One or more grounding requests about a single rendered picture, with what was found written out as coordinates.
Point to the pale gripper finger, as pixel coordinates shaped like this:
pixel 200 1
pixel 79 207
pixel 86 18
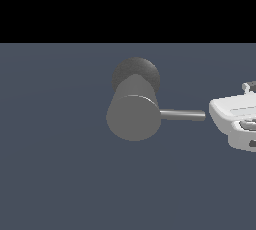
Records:
pixel 250 86

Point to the dark grey round faucet base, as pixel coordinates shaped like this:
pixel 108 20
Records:
pixel 136 67

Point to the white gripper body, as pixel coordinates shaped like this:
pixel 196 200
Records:
pixel 226 109

